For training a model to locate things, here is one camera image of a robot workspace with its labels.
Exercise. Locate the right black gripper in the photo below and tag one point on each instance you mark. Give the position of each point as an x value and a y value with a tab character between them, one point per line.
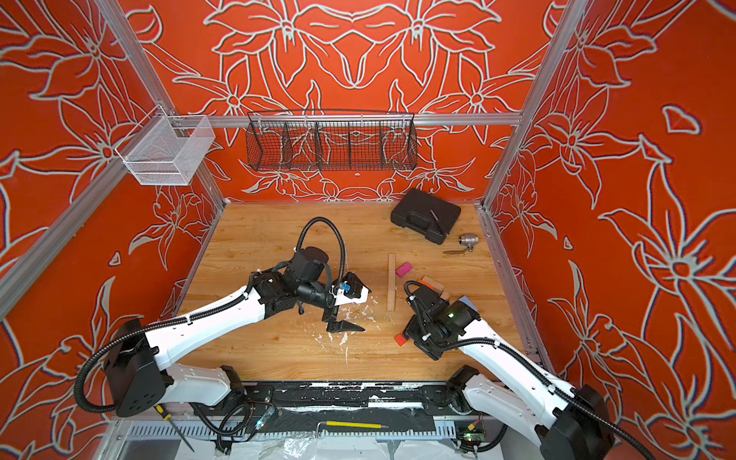
432	351

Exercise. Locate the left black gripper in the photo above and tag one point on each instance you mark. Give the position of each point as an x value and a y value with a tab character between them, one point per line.
332	315

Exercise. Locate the red building block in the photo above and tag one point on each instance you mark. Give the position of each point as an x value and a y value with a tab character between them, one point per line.
401	339

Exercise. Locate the natural wood block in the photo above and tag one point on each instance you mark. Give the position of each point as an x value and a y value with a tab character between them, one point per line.
391	301
391	282
391	264

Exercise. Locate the magenta block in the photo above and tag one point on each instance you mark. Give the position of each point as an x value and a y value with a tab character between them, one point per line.
404	269

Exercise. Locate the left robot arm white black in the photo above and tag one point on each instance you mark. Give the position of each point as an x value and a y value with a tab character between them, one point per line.
140	367

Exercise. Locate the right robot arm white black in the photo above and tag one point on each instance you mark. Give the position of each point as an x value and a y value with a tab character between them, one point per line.
561	420

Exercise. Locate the light blue block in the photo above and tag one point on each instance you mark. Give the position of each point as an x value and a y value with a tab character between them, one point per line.
468	302

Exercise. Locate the small silver metal fitting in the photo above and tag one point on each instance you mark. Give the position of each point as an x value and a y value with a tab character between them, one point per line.
469	241

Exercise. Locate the black plastic tool case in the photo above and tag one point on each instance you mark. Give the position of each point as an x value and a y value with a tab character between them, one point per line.
426	214

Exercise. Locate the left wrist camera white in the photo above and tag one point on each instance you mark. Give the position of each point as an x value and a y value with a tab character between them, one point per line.
351	290

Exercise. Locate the yellow pencil on rail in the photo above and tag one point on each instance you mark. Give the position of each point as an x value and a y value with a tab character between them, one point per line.
354	425

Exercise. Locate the black wire wall basket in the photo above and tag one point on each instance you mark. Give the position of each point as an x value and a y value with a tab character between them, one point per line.
335	142

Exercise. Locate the screwdriver yellow black handle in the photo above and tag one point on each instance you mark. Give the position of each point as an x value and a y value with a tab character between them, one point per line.
167	417

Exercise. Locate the white mesh wall basket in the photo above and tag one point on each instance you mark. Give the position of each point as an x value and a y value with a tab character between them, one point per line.
161	154

